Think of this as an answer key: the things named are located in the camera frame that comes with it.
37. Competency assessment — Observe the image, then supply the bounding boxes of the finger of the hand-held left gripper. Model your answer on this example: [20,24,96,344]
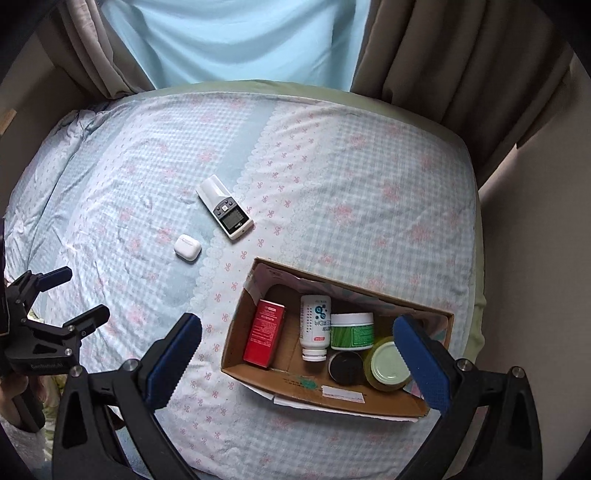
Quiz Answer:
[9,266,74,308]
[28,303,111,345]

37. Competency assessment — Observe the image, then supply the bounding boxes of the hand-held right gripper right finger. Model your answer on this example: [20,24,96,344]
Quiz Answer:
[392,314,544,480]

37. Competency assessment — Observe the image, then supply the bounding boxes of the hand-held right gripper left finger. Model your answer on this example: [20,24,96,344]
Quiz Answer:
[52,312,204,480]

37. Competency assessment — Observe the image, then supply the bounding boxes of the yellowish clear tape roll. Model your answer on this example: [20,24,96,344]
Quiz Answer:
[363,336,414,393]

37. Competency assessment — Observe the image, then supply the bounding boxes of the jar with black lid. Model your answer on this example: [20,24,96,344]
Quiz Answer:
[328,351,366,385]

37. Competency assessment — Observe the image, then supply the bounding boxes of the white jar with green label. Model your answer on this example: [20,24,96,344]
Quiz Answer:
[330,312,375,352]

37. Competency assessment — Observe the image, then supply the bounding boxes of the red box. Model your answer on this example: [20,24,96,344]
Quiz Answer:
[243,299,287,369]

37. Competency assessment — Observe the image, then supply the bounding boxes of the cardboard box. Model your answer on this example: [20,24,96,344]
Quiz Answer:
[221,257,455,423]

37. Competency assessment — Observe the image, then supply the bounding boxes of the white pill bottle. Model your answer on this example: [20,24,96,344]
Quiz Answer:
[299,295,334,363]

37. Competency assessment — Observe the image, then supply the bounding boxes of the person's left hand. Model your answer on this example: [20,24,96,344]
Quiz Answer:
[0,371,28,420]

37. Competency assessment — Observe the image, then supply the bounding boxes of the white earbuds case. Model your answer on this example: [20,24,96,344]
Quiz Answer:
[174,234,203,260]

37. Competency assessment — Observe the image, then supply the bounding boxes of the crumpled light blue quilt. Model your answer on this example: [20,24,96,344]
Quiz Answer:
[28,104,122,185]

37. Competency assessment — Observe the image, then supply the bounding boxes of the white remote control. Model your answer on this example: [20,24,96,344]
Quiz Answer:
[196,175,255,241]

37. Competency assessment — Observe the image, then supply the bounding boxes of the grey-brown curtain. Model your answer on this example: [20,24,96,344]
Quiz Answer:
[351,0,573,144]
[55,0,158,99]

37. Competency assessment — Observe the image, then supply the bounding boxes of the light blue hanging cloth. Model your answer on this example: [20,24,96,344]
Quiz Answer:
[99,0,372,90]

